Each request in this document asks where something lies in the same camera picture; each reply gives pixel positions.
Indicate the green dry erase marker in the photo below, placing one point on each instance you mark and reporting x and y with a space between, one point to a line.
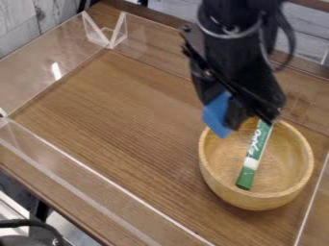
254 152

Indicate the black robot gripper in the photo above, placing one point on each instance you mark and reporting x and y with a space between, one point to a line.
229 65

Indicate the clear acrylic corner bracket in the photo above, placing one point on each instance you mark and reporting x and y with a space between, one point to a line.
104 37

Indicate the brown wooden bowl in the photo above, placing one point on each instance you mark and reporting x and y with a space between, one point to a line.
255 174

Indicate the blue foam block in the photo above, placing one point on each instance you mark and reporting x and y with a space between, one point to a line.
214 112

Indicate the black metal table bracket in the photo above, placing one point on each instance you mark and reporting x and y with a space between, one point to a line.
47 234

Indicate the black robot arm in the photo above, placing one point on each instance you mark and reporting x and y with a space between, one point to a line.
237 18

